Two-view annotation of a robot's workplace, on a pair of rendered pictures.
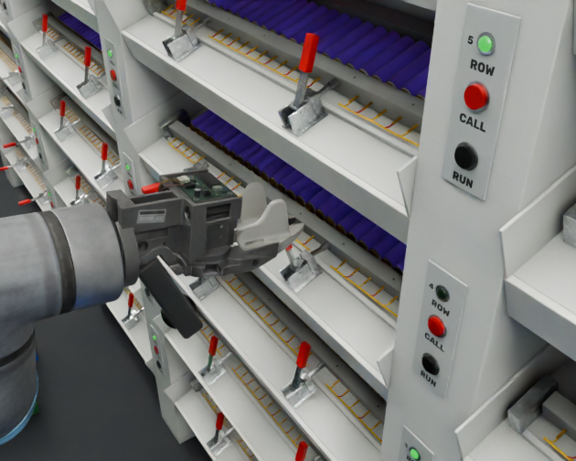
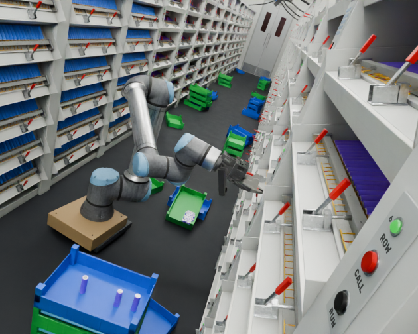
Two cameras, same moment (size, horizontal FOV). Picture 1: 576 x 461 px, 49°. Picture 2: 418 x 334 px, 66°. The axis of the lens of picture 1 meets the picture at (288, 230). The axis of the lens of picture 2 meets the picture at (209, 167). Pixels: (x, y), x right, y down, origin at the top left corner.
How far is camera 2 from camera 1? 0.71 m
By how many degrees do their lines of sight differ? 35
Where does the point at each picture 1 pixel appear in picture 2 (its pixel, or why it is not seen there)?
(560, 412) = not seen: hidden behind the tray
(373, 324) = not seen: hidden behind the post
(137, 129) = (262, 162)
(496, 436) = (252, 251)
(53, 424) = (191, 235)
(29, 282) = (197, 152)
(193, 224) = (233, 167)
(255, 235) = (247, 183)
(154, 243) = (225, 166)
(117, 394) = (212, 244)
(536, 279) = (268, 203)
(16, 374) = (184, 170)
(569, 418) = not seen: hidden behind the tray
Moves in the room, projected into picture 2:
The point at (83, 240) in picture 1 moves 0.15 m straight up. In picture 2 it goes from (211, 153) to (224, 116)
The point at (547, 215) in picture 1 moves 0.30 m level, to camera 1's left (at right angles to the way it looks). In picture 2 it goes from (279, 192) to (212, 144)
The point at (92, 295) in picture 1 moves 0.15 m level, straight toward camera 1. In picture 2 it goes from (206, 164) to (186, 176)
